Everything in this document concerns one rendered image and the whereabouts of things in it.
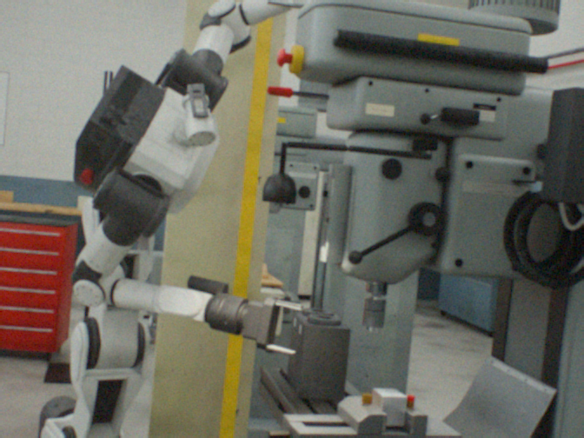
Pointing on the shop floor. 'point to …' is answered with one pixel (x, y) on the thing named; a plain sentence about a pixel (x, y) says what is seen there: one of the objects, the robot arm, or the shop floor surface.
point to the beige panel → (219, 247)
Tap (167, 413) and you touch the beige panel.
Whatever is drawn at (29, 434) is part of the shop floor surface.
